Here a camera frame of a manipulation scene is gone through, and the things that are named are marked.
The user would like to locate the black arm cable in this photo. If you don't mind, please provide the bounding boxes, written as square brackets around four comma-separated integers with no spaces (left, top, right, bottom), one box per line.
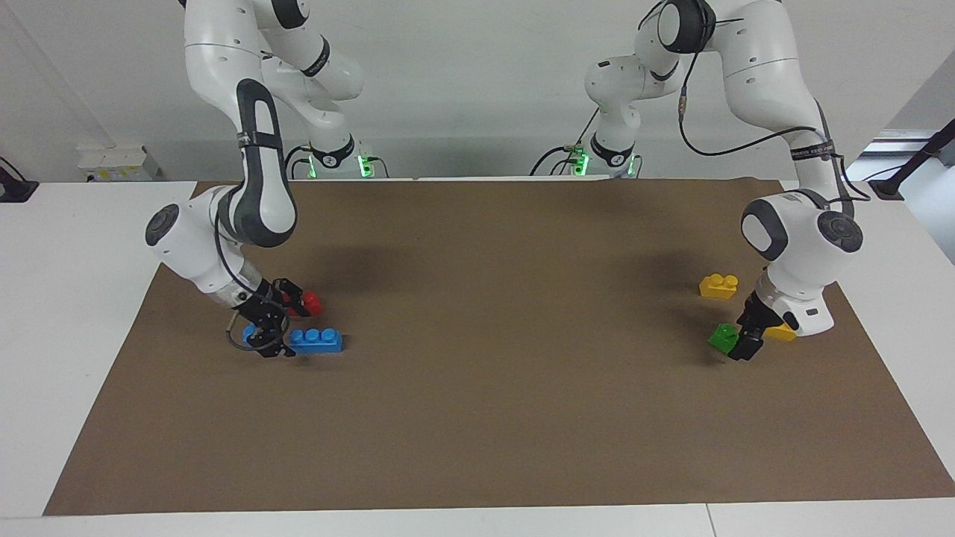
[675,41,872,219]
[214,216,262,353]

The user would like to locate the green two-stud toy brick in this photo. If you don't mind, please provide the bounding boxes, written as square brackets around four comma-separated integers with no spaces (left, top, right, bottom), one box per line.
[707,322,741,356]

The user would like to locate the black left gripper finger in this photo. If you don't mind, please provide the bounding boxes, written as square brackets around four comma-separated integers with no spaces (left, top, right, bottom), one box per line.
[727,331,766,363]

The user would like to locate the black slanted stand bar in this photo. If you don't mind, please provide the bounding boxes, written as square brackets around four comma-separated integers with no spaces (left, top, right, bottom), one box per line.
[868,118,955,201]

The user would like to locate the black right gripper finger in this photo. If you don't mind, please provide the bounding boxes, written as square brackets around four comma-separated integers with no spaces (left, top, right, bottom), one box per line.
[274,278,307,316]
[249,328,298,360]

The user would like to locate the red two-stud toy brick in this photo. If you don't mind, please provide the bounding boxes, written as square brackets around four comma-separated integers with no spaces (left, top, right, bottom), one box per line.
[285,291,323,318]

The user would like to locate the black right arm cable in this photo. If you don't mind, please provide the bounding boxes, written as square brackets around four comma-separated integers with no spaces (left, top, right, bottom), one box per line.
[214,216,262,353]

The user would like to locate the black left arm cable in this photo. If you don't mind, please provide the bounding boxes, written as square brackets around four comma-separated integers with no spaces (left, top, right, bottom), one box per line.
[675,41,872,219]

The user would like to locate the white wall socket box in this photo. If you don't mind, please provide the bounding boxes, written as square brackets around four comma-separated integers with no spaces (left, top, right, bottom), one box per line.
[77,143,163,183]

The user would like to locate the black stand foot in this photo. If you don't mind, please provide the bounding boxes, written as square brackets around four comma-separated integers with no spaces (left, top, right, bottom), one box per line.
[0,155,40,204]

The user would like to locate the brown paper table mat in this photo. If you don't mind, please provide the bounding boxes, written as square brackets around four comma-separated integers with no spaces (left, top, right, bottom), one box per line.
[43,178,955,517]

